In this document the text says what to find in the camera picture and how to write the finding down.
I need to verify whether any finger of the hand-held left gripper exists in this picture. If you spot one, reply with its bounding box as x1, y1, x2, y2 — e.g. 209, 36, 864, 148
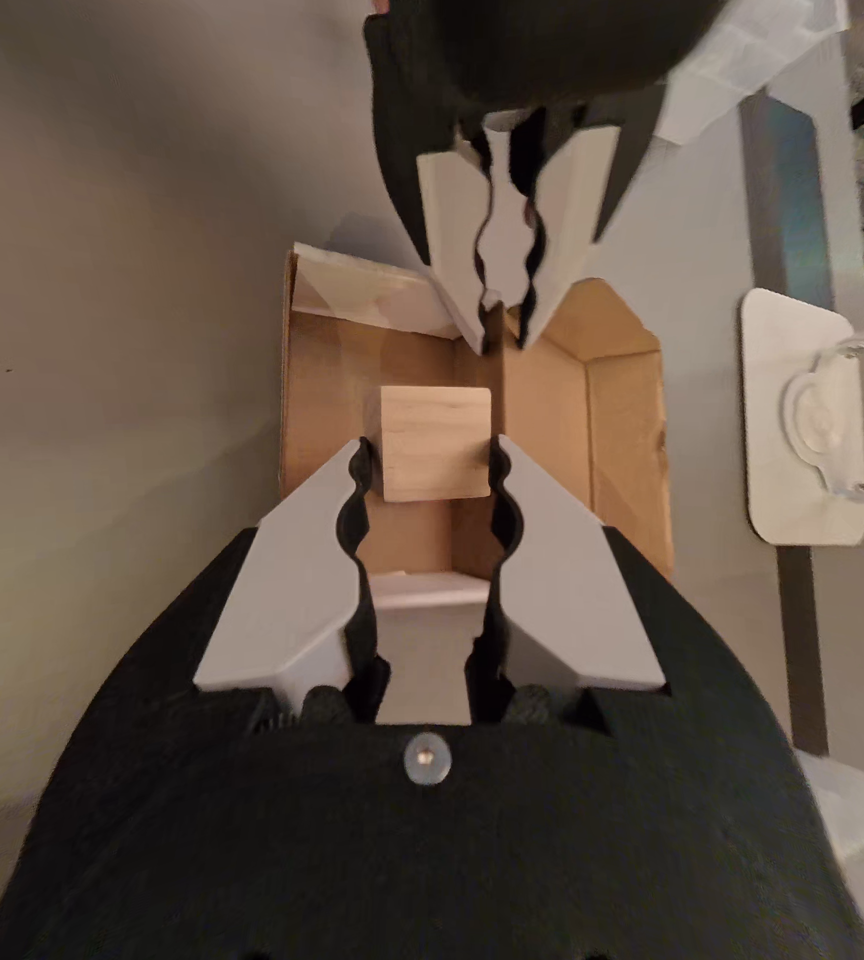
516, 124, 622, 349
417, 138, 506, 356

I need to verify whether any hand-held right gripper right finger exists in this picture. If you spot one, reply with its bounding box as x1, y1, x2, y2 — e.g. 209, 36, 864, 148
466, 436, 666, 725

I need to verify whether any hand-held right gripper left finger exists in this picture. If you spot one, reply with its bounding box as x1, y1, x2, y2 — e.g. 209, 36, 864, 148
192, 438, 393, 725

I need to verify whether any large plain wooden cube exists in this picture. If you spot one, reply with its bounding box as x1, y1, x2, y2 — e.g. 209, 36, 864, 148
364, 385, 493, 502

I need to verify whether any white stand base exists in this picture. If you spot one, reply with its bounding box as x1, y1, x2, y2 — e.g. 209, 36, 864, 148
739, 288, 864, 547

